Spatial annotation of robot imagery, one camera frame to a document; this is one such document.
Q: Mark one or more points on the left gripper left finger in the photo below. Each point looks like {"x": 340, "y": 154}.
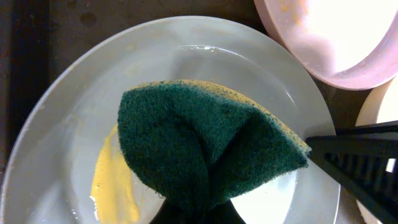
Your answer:
{"x": 221, "y": 214}

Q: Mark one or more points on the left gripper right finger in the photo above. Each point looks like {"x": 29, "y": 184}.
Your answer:
{"x": 357, "y": 159}

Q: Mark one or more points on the green and yellow sponge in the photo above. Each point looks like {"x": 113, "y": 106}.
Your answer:
{"x": 200, "y": 144}

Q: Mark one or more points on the light grey plate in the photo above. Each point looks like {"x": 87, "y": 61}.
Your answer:
{"x": 50, "y": 171}

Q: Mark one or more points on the pale pink plate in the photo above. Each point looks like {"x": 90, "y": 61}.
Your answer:
{"x": 348, "y": 44}

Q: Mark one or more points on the cream white plate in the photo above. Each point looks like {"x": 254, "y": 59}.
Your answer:
{"x": 379, "y": 107}

